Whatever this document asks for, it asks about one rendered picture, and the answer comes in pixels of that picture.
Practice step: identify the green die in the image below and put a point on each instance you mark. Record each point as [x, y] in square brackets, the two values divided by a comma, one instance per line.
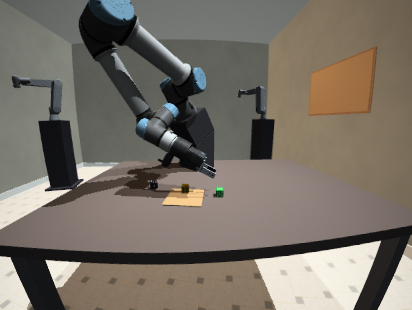
[219, 192]

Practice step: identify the peach flat mat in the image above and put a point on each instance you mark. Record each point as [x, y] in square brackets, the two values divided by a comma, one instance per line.
[177, 198]

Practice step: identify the yellow die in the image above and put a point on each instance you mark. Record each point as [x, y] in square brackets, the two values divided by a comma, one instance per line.
[185, 188]

